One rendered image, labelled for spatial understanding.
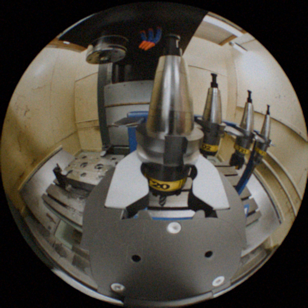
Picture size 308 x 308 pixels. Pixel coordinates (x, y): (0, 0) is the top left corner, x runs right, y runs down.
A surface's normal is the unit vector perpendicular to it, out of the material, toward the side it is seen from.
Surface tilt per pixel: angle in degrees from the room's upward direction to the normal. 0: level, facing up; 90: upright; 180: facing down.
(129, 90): 90
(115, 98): 90
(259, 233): 24
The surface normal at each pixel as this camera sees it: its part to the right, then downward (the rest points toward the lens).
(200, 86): -0.07, 0.48
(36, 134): 1.00, 0.04
